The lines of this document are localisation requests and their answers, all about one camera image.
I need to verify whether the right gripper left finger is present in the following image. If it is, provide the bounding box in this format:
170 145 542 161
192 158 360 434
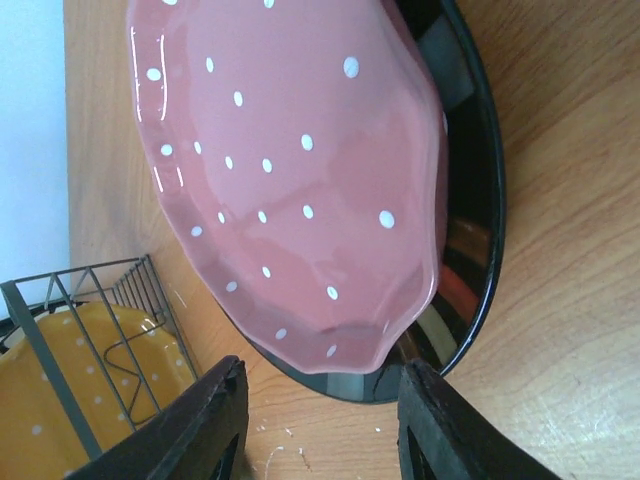
70 355 249 479

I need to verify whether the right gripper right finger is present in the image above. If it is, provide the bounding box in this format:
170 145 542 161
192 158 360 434
397 360 558 479

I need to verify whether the orange dotted plate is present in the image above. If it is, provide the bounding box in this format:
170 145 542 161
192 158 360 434
1 302 194 479

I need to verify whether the dark wire dish rack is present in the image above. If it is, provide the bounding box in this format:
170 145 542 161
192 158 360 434
1 255 199 478

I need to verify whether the black rimmed cream plate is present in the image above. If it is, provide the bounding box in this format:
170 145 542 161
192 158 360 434
239 0 507 404

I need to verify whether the pink dotted plate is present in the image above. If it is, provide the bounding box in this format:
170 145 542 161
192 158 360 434
126 1 448 374

